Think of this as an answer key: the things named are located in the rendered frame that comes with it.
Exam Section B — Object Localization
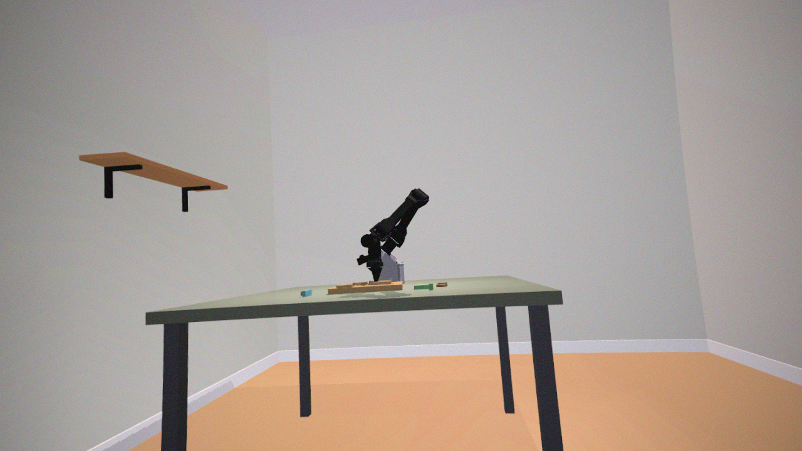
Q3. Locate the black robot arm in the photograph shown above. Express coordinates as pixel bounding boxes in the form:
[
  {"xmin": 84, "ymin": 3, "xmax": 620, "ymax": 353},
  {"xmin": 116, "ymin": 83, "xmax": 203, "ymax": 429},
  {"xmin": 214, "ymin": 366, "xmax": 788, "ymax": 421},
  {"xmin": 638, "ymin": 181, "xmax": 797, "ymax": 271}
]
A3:
[{"xmin": 357, "ymin": 189, "xmax": 429, "ymax": 265}]

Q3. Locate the orange square puzzle board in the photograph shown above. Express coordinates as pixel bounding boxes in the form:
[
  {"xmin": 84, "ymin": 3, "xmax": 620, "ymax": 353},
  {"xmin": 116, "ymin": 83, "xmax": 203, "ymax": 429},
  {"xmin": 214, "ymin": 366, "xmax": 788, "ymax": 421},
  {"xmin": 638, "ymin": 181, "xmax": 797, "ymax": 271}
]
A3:
[{"xmin": 328, "ymin": 279, "xmax": 403, "ymax": 294}]

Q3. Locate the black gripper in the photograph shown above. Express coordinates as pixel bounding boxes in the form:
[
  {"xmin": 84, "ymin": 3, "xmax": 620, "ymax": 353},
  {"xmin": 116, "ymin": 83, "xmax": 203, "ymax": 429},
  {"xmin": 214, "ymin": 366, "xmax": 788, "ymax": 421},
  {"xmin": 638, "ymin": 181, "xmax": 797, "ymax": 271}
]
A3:
[{"xmin": 367, "ymin": 248, "xmax": 383, "ymax": 282}]

